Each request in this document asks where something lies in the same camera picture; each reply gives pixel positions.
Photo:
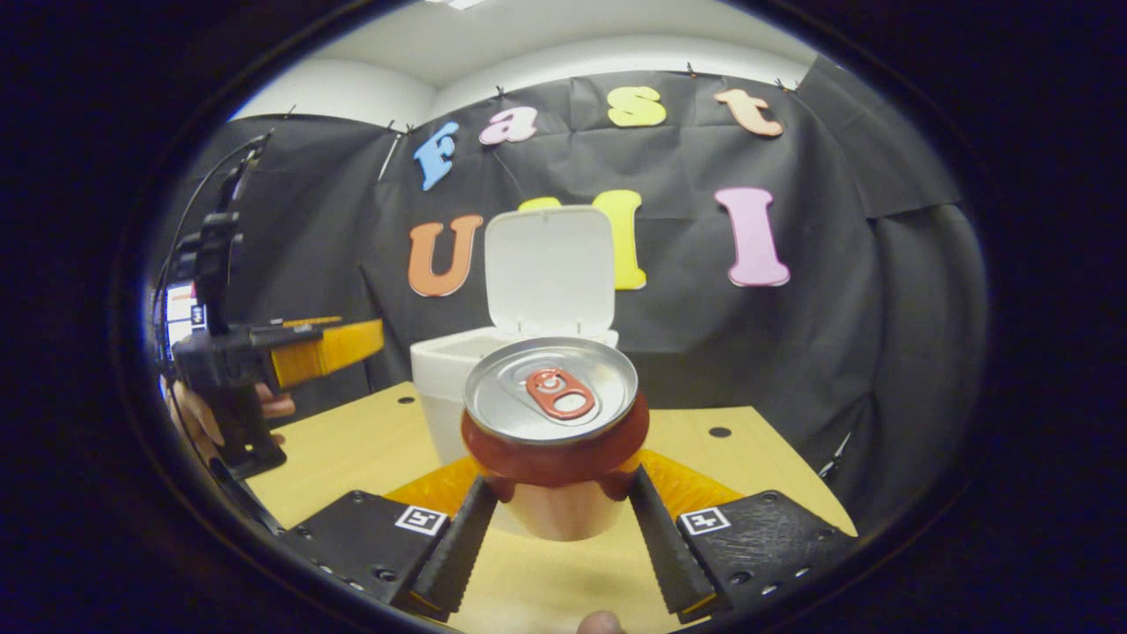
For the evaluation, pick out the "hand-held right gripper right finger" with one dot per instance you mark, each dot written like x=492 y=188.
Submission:
x=669 y=555

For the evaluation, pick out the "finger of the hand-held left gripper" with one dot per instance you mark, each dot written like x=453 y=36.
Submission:
x=313 y=320
x=330 y=352

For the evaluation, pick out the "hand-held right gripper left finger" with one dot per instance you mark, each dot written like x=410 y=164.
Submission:
x=458 y=555

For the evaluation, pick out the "red pop can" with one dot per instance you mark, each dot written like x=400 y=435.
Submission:
x=550 y=458

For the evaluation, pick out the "white desktop garbage bin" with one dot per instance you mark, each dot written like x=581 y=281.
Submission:
x=546 y=273

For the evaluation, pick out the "wooden desktop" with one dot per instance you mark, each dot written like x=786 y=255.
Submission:
x=352 y=449

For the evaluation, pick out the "computer monitor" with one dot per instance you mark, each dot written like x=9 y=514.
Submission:
x=180 y=313

